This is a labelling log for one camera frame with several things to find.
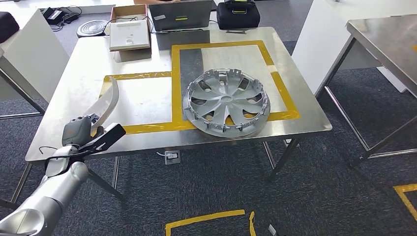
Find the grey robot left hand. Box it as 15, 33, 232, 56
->
61, 113, 105, 148

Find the white curved panel part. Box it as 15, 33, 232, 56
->
83, 77, 120, 132

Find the steel workbench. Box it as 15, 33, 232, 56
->
0, 27, 333, 210

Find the steel table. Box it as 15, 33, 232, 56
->
314, 14, 417, 168
0, 66, 47, 120

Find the small yellow tape rectangle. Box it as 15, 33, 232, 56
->
98, 71, 174, 135

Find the grey ribbed round disc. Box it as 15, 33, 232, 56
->
76, 19, 109, 38

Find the white flat device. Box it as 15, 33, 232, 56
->
109, 19, 151, 52

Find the large yellow tape rectangle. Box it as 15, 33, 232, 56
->
171, 40, 301, 131

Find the black power adapter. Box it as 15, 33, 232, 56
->
40, 5, 82, 26

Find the black case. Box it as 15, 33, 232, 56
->
0, 11, 21, 44

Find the brown cardboard box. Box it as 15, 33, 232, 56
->
110, 3, 149, 24

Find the silver wheel hubcap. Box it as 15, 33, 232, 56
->
182, 68, 271, 139

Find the person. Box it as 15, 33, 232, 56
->
133, 0, 180, 5

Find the yellow floor tape square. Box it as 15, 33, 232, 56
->
393, 183, 417, 222
165, 209, 257, 236

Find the grey laptop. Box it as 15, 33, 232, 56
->
149, 0, 213, 32

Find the black carry bag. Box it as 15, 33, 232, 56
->
216, 0, 261, 31

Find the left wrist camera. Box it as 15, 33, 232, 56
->
78, 122, 127, 158

